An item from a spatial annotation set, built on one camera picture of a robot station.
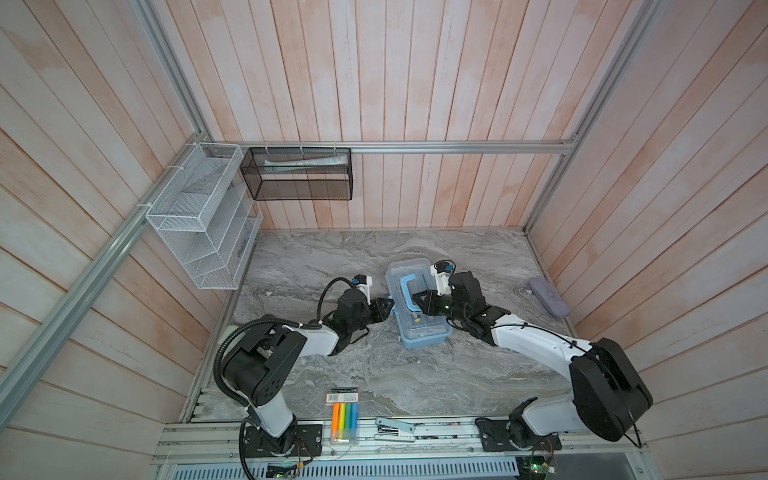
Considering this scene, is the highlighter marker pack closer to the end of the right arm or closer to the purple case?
the end of the right arm

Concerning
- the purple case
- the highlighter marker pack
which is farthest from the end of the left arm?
the purple case

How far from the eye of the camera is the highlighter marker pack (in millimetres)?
747

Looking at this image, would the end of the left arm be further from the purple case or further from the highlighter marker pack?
the purple case

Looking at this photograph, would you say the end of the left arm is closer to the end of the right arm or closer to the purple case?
the end of the right arm
